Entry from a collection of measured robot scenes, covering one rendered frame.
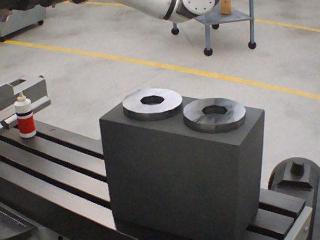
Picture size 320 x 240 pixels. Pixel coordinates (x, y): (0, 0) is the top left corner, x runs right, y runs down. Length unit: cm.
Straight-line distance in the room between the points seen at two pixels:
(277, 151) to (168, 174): 213
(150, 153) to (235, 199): 14
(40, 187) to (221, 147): 41
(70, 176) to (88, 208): 12
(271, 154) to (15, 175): 199
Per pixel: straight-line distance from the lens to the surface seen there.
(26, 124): 111
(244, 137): 65
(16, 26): 567
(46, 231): 97
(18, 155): 106
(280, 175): 149
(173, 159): 69
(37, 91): 125
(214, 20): 429
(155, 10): 110
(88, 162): 99
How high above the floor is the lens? 140
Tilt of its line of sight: 26 degrees down
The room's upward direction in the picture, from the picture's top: 4 degrees counter-clockwise
